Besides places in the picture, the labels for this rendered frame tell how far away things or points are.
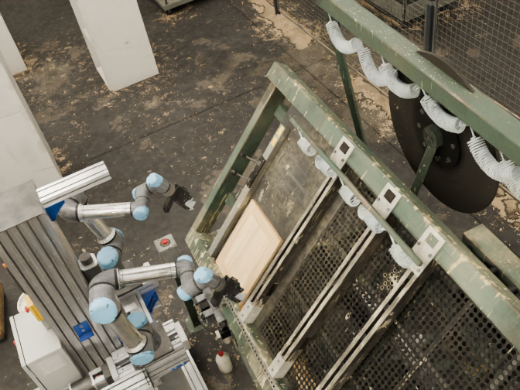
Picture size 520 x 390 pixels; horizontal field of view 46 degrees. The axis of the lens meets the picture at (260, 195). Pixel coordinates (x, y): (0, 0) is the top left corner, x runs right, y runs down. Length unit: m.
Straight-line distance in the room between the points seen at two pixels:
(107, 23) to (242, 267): 3.83
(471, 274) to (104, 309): 1.52
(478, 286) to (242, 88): 4.60
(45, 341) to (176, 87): 4.07
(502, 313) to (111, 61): 5.37
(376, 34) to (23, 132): 3.25
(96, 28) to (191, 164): 1.84
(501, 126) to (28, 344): 2.44
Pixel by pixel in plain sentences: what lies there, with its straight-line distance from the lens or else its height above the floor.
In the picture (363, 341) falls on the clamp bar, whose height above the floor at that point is 1.37.
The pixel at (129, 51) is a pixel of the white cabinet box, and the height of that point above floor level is 0.39.
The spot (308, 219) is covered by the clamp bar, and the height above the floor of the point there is 1.49.
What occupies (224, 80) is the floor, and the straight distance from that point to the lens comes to 6.76.
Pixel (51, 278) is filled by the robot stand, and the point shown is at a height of 1.66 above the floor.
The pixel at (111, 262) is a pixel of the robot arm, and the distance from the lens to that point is 3.47.
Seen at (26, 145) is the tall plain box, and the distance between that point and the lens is 5.39.
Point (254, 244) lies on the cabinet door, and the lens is 3.45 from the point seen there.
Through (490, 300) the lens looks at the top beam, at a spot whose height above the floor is 1.83.
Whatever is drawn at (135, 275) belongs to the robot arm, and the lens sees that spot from 2.86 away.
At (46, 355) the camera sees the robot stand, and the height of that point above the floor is 1.22.
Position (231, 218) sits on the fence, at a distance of 3.61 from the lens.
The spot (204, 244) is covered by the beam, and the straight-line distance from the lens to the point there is 3.84.
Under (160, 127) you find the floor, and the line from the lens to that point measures 6.33.
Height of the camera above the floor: 3.75
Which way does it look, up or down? 45 degrees down
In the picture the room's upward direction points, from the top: 12 degrees counter-clockwise
